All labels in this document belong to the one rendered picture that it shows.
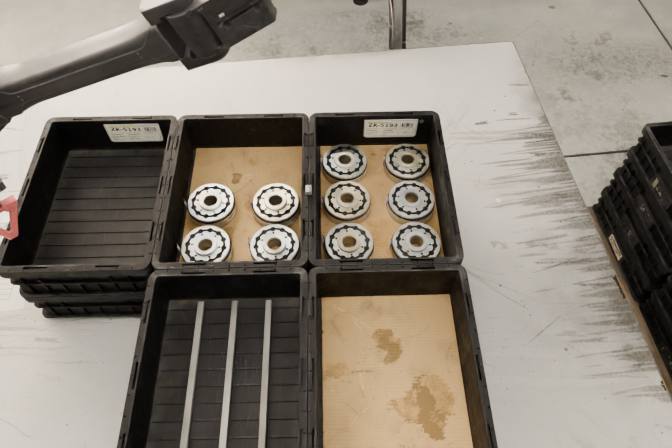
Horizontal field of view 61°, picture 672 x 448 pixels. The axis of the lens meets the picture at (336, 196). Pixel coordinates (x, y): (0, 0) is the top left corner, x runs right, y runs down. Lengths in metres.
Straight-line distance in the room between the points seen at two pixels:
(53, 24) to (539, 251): 2.72
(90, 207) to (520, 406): 1.02
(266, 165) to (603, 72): 2.08
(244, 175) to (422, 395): 0.63
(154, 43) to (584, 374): 1.05
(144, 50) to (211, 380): 0.61
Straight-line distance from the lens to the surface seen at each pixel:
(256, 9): 0.79
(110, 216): 1.36
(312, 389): 0.99
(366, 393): 1.10
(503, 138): 1.64
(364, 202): 1.25
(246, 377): 1.12
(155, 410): 1.14
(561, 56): 3.09
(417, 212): 1.24
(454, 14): 3.20
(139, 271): 1.15
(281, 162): 1.35
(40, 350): 1.41
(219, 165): 1.37
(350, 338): 1.13
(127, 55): 0.83
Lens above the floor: 1.88
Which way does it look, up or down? 55 degrees down
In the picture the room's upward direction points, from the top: straight up
